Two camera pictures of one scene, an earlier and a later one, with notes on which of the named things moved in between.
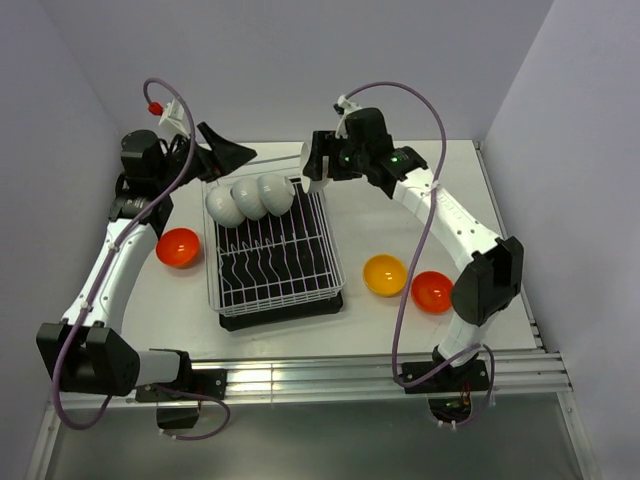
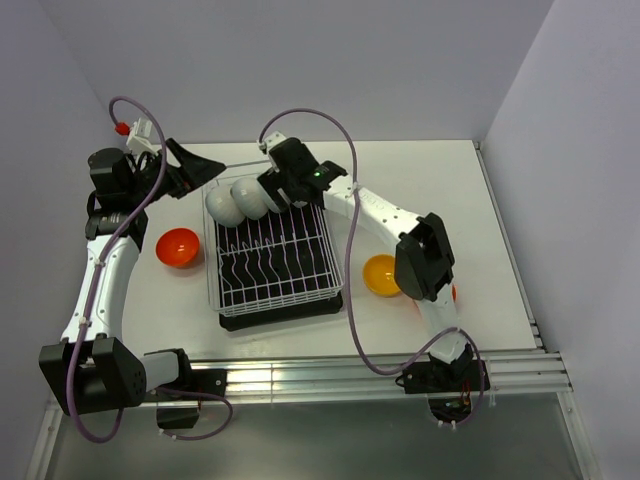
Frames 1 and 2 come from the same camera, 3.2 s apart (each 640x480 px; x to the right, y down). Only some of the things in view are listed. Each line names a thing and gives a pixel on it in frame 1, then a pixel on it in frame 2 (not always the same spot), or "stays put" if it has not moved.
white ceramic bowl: x=221 y=206 stays put
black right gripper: x=324 y=143 -> x=273 y=181
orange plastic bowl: x=178 y=248 stays put
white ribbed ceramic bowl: x=247 y=197 stays put
